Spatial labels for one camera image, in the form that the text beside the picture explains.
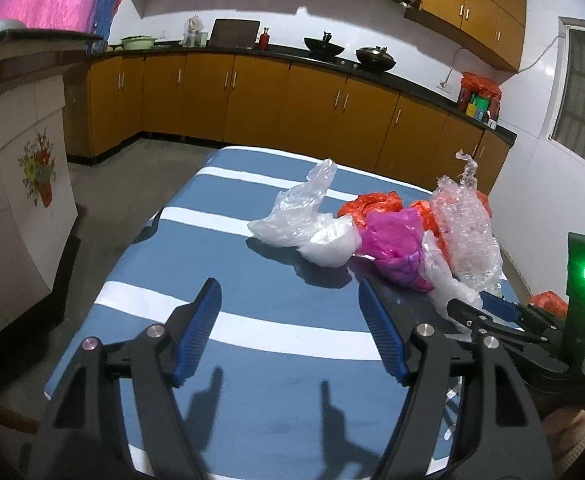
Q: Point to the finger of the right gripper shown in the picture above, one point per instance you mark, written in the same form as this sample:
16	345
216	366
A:
478	322
500	307

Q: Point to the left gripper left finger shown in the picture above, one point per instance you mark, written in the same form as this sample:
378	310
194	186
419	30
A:
82	434

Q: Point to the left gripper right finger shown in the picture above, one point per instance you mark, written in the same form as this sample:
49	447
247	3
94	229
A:
499	433

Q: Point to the orange plastic bag front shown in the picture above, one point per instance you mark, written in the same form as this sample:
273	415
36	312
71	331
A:
550	302

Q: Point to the orange plastic bag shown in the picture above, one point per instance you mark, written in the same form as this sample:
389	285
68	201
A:
429	223
359	208
550	302

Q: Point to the magenta plastic bag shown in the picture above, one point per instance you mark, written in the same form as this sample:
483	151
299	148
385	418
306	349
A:
394	241

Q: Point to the orange plastic bag back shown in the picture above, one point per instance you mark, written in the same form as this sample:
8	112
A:
359	208

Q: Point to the clear plastic bag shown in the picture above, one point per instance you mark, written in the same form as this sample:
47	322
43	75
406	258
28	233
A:
295	221

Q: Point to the blue striped tablecloth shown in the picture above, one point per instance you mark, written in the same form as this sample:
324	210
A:
290	384

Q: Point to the red bag covered appliance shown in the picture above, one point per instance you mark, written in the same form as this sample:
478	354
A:
479	98

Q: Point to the black wok with lid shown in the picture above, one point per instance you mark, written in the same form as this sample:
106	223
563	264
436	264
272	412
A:
375	59

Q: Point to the black pot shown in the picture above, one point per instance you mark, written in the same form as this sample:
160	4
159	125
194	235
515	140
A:
323	47

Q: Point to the wooden lower cabinets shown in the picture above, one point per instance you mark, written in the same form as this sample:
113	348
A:
260	100

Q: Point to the red bottle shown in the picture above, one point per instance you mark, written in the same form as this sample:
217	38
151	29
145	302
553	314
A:
264	39

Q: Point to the dark cutting board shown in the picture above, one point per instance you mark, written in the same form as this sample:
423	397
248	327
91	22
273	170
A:
234	33

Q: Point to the green bowl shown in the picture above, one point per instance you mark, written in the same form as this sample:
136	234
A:
138	42

